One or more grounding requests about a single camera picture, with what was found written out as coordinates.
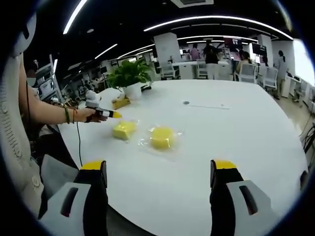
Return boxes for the white office chair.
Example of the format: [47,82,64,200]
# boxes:
[160,62,177,80]
[238,64,258,83]
[262,66,279,89]
[196,60,208,79]

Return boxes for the green bead bracelet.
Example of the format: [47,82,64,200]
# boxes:
[63,105,71,124]

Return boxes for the ceiling air conditioner vent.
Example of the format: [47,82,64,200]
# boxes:
[169,0,214,8]

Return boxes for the ceiling light strip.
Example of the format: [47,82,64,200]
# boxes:
[63,0,89,35]
[95,43,118,59]
[143,15,294,40]

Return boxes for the metal storage shelf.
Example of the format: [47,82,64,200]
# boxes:
[35,54,62,101]

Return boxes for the person's left hand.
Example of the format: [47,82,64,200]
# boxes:
[78,107,108,123]

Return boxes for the green potted plant white pot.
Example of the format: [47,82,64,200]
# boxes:
[106,59,155,100]

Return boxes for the yellow tissue box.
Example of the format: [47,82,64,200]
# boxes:
[112,96,131,110]

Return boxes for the thin black device cable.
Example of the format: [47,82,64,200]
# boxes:
[24,78,32,118]

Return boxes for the person's grey trousers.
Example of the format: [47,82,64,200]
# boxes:
[41,154,80,197]

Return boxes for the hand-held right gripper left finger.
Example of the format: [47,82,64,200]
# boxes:
[38,160,109,236]

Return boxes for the yellow square silicone block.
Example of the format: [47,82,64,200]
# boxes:
[112,120,138,141]

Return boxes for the yellow round silicone block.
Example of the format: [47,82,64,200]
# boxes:
[150,126,176,150]

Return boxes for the red display screen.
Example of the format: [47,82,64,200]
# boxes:
[223,36,243,46]

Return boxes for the black display screen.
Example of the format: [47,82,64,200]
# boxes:
[252,43,268,56]

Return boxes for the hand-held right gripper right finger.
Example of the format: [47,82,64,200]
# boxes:
[209,159,276,236]

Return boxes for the person's white knit sweater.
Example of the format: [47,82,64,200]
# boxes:
[0,53,45,217]

